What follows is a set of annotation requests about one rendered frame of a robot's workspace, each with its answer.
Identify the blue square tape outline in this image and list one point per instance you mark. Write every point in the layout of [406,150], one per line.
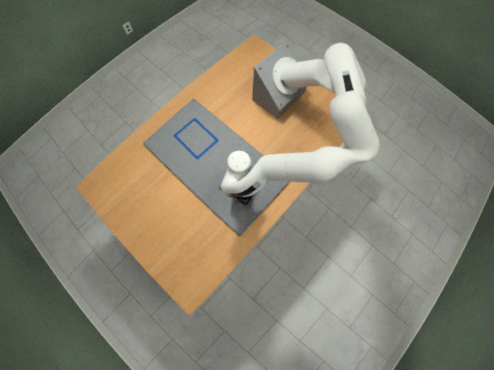
[185,146]

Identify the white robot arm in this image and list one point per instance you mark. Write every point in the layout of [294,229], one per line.
[337,73]

